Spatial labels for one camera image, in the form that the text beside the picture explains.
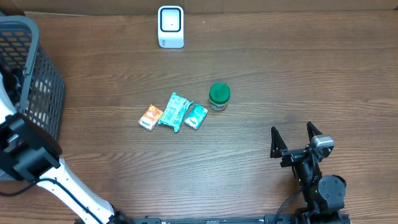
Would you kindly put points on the orange tissue pack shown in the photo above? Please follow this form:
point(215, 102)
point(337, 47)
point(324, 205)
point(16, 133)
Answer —
point(150, 118)

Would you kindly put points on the white barcode scanner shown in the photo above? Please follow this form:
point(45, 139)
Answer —
point(171, 27)

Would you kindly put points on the green lid jar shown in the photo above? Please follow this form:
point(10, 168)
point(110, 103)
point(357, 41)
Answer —
point(219, 96)

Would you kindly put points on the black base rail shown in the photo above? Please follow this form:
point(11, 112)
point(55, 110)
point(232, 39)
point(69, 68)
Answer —
point(217, 220)

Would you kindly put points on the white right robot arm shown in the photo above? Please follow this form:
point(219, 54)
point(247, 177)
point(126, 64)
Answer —
point(323, 195)

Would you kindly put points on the small teal tissue pack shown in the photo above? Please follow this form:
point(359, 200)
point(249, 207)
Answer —
point(197, 115)

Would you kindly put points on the grey plastic mesh basket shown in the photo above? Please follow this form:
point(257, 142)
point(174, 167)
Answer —
point(33, 84)

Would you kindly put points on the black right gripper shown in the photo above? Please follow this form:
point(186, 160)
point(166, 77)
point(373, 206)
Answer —
point(279, 149)

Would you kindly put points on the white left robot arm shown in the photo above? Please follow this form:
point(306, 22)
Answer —
point(30, 153)

